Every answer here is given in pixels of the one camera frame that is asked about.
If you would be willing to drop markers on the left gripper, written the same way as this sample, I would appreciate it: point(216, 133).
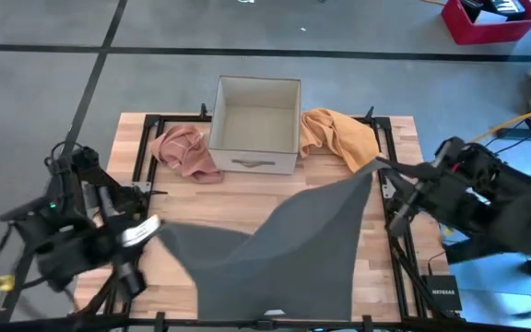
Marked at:
point(81, 251)

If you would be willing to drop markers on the black Netgear network switch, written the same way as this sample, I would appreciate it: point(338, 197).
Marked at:
point(443, 292)

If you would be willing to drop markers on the grey towel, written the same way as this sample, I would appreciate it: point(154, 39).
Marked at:
point(293, 258)

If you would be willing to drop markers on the black stand beam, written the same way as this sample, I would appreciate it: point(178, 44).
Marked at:
point(477, 254)

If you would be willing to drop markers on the orange towel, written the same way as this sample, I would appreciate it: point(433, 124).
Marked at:
point(339, 136)

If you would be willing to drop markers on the beige fabric storage box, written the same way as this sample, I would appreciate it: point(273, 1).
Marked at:
point(256, 129)

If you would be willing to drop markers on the black metal table frame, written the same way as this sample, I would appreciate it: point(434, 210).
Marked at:
point(178, 119)

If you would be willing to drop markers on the black device in crate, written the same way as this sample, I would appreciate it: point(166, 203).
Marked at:
point(500, 7)

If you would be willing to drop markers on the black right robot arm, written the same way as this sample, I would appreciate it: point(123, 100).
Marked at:
point(500, 207)

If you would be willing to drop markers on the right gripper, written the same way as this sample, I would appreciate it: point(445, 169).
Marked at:
point(447, 193)

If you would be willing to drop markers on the red plastic crate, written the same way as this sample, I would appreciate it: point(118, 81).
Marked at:
point(487, 33)

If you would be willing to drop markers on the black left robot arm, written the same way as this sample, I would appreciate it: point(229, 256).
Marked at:
point(62, 184)

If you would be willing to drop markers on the pink towel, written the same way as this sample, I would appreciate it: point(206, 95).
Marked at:
point(187, 154)

